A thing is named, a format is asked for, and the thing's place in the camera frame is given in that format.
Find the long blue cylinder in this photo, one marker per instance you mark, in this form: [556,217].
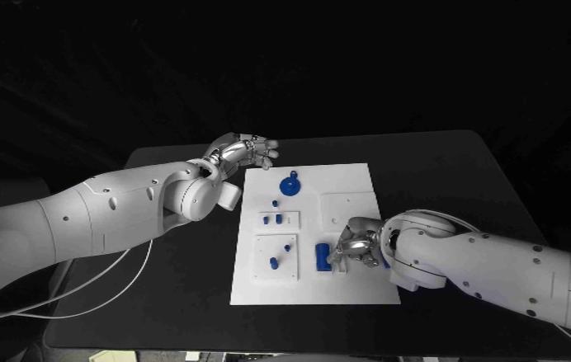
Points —
[322,258]

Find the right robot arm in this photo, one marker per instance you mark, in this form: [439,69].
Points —
[482,257]

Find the white task board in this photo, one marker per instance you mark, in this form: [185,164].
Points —
[308,281]

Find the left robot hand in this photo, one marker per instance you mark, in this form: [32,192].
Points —
[237,151]

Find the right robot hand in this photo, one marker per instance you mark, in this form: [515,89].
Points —
[357,244]

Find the blue gear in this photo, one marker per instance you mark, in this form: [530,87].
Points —
[290,185]

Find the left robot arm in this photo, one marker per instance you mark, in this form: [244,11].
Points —
[116,201]

